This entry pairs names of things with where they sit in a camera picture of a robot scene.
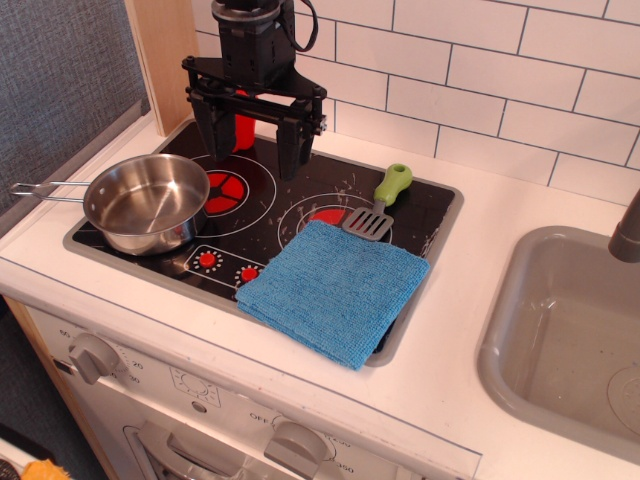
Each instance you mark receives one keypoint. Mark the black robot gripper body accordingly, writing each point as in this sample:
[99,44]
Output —
[255,75]

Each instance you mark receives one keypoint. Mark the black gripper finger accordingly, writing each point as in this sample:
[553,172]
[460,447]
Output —
[217,127]
[294,143]

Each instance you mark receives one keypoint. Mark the silver metal pan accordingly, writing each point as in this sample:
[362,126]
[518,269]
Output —
[145,205]

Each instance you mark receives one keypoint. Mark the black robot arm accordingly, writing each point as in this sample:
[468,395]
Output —
[245,7]

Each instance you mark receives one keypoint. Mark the black toy stove top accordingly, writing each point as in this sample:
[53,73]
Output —
[252,214]

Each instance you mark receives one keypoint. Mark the red toy bell pepper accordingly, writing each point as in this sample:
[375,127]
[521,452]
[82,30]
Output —
[245,132]

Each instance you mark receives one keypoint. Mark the blue folded cloth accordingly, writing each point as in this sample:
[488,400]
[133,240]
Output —
[333,292]

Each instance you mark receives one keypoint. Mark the grey left oven knob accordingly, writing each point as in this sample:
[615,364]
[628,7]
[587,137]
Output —
[92,357]

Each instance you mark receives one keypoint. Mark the grey oven knob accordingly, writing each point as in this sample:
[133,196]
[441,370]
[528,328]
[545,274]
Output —
[297,448]
[92,357]

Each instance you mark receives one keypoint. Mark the white toy oven front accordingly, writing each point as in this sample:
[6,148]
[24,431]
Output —
[152,420]

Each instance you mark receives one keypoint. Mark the grey right oven knob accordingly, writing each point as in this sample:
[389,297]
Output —
[297,448]

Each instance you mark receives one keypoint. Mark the grey toy sink basin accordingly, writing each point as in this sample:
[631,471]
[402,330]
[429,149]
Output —
[561,351]

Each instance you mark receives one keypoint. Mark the grey faucet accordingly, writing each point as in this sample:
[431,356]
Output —
[624,244]

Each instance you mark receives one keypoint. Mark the orange fuzzy object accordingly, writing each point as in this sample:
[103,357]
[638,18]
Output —
[34,470]

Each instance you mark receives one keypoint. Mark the wooden side post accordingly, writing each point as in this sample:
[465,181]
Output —
[164,35]

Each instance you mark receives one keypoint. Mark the green handled grey spatula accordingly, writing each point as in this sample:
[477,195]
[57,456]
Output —
[373,223]

